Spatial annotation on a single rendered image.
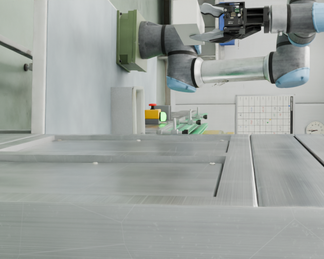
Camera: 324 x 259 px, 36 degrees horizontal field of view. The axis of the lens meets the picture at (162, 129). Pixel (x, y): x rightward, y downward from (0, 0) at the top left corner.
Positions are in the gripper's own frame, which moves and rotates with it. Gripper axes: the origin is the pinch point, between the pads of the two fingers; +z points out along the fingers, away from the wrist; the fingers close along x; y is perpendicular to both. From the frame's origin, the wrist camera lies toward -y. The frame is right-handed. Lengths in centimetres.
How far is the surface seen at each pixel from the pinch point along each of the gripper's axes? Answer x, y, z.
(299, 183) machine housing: 39, 79, -19
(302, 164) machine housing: 37, 65, -21
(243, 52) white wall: -127, -645, -12
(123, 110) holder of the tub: 19, -42, 30
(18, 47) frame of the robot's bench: -14, -81, 89
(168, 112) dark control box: 12, -129, 26
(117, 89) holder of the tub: 12, -41, 32
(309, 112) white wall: -34, -658, -112
